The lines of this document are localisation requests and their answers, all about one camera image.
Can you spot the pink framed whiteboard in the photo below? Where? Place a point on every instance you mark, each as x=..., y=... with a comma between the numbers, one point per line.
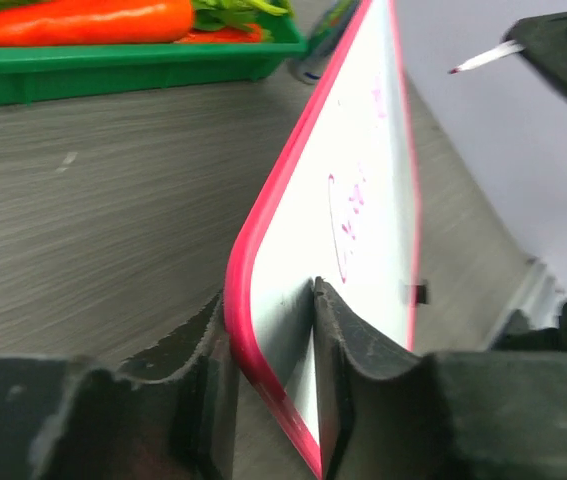
x=342, y=204

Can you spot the orange carrot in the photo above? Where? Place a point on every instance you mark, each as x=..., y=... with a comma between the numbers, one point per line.
x=76, y=23

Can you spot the pink capped whiteboard marker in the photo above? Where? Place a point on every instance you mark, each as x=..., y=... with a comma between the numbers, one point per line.
x=485, y=57

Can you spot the energy drink can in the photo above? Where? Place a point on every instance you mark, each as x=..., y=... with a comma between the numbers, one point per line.
x=322, y=41

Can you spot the red chili pepper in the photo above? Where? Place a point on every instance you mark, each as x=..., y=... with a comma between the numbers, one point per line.
x=253, y=33

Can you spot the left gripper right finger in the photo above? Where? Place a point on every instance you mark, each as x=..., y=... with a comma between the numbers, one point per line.
x=385, y=413

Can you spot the lower celery bok choy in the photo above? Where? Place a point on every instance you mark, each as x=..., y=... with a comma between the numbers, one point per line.
x=214, y=15

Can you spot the green plastic tray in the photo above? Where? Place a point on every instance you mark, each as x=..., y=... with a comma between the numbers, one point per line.
x=33, y=74

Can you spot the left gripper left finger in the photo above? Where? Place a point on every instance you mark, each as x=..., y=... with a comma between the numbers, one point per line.
x=167, y=412

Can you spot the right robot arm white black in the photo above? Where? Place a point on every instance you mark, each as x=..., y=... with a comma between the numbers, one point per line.
x=553, y=325

